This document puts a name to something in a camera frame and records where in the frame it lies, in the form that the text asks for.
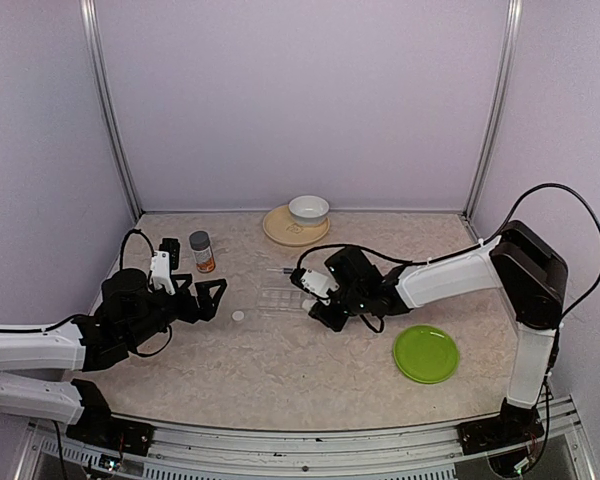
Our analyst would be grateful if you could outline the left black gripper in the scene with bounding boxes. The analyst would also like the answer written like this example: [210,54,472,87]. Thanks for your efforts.
[125,273,226,347]

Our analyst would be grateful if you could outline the small white pill bottle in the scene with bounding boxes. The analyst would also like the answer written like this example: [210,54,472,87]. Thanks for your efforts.
[301,299,319,312]

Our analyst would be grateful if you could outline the clear plastic pill organizer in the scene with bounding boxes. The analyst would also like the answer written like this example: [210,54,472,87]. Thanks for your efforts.
[256,267,309,312]

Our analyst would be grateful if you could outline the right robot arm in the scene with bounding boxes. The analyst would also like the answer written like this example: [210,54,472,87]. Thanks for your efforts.
[292,221,568,444]

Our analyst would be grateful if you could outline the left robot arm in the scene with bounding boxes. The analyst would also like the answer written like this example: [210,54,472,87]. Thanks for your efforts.
[0,268,227,445]

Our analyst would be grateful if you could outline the orange pill bottle grey cap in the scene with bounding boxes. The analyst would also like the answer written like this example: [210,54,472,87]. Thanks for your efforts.
[189,230,216,273]

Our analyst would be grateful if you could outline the green round plate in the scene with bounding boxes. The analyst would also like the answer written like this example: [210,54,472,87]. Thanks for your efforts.
[392,325,460,385]

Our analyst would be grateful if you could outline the beige round plate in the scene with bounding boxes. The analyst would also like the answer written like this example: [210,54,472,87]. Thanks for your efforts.
[262,205,330,247]

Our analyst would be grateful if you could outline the white ceramic bowl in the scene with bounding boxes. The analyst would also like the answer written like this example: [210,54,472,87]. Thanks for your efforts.
[288,195,330,226]

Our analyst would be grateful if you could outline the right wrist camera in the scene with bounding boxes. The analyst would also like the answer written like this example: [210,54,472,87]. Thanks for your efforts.
[290,268,339,301]

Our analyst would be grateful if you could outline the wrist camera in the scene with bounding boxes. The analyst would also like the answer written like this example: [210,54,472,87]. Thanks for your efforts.
[290,268,339,301]
[149,238,180,296]

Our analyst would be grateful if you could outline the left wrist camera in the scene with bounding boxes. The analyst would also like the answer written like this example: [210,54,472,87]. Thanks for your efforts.
[149,238,180,296]

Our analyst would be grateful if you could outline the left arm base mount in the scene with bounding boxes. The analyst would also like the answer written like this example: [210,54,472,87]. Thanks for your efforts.
[66,379,155,457]

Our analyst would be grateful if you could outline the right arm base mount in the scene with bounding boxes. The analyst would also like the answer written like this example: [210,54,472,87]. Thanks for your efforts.
[457,399,545,455]

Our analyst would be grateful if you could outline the front aluminium rail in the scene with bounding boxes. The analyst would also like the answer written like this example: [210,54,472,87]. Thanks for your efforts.
[17,397,589,480]

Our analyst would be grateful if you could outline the left aluminium frame post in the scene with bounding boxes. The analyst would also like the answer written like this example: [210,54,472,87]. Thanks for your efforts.
[79,0,143,222]

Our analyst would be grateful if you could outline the aluminium frame post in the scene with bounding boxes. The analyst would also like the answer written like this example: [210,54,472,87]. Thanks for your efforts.
[463,0,523,223]
[79,0,143,222]

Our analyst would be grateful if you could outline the right aluminium frame post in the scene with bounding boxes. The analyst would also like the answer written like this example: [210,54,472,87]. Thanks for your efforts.
[463,0,523,223]

